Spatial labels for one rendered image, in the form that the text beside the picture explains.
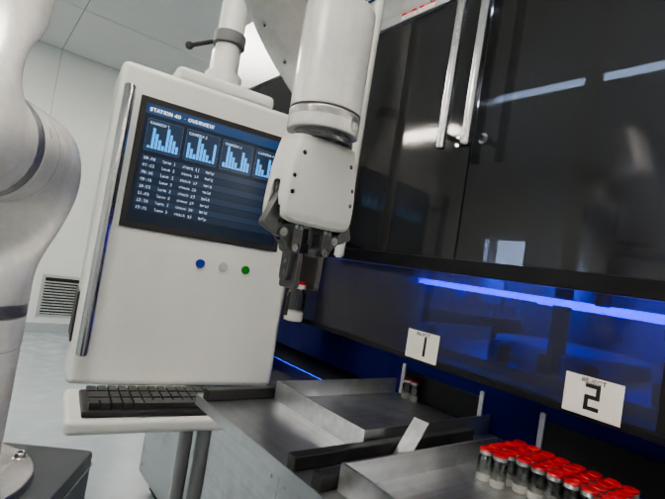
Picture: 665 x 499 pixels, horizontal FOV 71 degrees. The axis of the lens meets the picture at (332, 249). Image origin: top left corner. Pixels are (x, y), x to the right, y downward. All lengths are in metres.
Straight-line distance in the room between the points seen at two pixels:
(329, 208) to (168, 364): 0.80
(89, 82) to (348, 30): 5.44
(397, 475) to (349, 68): 0.53
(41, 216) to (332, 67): 0.38
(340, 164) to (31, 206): 0.36
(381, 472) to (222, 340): 0.69
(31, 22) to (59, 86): 5.26
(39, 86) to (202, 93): 4.64
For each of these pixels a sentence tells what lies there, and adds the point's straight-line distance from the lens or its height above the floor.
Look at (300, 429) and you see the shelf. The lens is 0.83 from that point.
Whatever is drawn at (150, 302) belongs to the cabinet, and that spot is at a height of 1.00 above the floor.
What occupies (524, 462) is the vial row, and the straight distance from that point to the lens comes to 0.76.
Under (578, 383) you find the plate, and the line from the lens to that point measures 0.85.
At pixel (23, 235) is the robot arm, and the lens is 0.62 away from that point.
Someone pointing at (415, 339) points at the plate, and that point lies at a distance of 1.03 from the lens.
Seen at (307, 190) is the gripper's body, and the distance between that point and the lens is 0.51.
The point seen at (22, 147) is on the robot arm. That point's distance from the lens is 0.55.
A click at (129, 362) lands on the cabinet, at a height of 0.85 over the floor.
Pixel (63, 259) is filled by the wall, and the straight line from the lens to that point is 5.74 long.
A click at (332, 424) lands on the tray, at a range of 0.82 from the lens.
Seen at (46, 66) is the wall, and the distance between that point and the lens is 5.89.
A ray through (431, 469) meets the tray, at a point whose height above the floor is 0.88.
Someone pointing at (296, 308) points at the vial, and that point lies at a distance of 0.53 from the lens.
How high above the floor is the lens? 1.15
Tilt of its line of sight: 2 degrees up
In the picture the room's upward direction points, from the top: 9 degrees clockwise
